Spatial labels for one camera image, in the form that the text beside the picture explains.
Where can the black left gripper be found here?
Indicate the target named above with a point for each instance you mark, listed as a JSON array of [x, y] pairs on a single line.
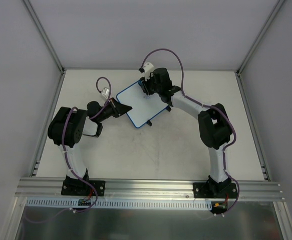
[[113, 107]]

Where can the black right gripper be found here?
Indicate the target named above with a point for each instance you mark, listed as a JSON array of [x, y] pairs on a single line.
[[147, 87]]

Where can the blue-framed whiteboard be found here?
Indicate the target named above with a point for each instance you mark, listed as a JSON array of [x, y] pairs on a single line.
[[144, 107]]

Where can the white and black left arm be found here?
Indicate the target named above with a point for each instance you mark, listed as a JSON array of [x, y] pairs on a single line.
[[70, 124]]

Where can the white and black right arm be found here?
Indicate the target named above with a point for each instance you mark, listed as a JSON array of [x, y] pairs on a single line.
[[214, 127]]

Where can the black whiteboard foot right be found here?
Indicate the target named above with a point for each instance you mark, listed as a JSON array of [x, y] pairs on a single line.
[[169, 109]]

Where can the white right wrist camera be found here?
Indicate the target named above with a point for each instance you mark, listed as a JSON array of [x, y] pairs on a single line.
[[146, 69]]

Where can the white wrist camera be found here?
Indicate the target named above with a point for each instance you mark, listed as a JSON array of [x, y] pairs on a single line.
[[146, 69], [105, 93]]

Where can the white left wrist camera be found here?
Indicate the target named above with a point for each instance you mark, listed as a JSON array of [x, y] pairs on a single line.
[[105, 93]]

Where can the aluminium frame post right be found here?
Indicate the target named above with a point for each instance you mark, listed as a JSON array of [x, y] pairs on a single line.
[[268, 22]]

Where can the aluminium frame post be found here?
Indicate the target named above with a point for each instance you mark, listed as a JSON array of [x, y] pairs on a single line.
[[40, 28], [268, 22]]

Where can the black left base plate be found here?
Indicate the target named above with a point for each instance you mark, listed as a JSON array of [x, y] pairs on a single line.
[[75, 187]]

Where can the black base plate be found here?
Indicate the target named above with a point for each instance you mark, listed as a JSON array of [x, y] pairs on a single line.
[[214, 191], [75, 187]]

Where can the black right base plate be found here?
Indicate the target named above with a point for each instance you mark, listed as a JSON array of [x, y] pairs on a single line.
[[214, 191]]

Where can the white slotted cable duct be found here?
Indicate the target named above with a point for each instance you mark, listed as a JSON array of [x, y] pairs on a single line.
[[144, 204]]

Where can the aluminium frame post left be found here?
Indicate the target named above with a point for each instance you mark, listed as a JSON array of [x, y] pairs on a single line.
[[40, 28]]

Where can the aluminium mounting rail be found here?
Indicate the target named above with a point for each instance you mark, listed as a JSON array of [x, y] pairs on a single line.
[[140, 189]]

